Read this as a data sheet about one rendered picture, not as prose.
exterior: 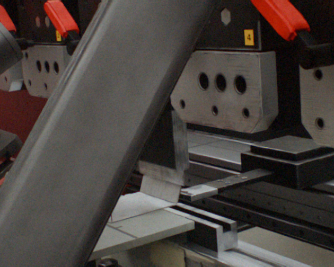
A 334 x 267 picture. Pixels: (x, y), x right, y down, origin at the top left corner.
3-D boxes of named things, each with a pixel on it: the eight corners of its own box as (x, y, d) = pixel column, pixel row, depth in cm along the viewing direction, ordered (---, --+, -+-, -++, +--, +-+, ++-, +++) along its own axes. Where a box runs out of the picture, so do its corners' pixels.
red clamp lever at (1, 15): (-15, 3, 108) (9, 45, 104) (11, 1, 111) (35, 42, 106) (-16, 12, 110) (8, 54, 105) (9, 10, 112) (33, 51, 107)
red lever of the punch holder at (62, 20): (42, -2, 92) (73, 47, 87) (70, -4, 94) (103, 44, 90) (39, 9, 93) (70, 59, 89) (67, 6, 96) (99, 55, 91)
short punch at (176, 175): (134, 174, 96) (127, 104, 94) (146, 171, 97) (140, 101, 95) (177, 187, 88) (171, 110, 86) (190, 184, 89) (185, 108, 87)
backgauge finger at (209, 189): (158, 199, 100) (155, 164, 99) (293, 162, 114) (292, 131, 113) (212, 217, 90) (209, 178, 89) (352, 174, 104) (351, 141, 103)
